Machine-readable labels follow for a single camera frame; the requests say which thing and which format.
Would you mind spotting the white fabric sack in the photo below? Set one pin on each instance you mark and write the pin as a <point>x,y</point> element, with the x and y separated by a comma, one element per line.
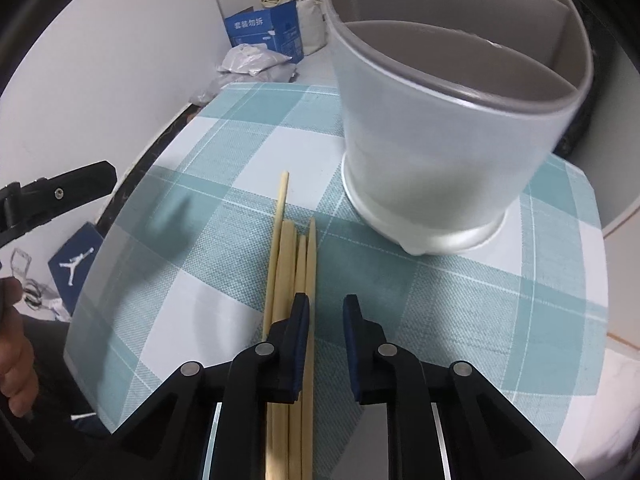
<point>312,25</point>

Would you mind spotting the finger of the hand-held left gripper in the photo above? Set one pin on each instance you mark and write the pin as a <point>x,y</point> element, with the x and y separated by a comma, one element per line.
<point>75,185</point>

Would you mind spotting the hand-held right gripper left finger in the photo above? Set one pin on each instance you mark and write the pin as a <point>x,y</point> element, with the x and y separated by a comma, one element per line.
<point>301,340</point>

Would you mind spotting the white plastic parcel bag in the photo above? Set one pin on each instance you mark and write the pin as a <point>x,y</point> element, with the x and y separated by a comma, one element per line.
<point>252,60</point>

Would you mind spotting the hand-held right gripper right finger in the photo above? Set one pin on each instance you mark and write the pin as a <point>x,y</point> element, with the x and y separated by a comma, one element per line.
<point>352,345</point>

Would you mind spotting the blue shoe box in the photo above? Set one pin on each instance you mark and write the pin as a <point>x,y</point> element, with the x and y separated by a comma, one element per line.
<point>75,270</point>

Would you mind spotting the blue cardboard box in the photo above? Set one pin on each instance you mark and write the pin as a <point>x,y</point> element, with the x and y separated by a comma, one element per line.
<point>265,30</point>

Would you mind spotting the clear plastic bags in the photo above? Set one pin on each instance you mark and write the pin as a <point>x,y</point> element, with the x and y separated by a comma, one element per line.
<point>235,85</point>

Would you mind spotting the white divided utensil holder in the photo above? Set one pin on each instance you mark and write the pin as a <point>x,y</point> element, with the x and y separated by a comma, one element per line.
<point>425,160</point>

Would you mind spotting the bundle of wooden chopsticks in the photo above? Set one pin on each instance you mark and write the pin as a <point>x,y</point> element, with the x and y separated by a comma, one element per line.
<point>287,270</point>

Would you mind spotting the teal plaid tablecloth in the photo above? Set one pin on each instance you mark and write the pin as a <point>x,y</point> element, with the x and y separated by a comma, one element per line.
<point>450,310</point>

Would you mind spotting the person's left hand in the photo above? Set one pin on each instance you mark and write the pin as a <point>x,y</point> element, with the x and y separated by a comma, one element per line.
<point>17,360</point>

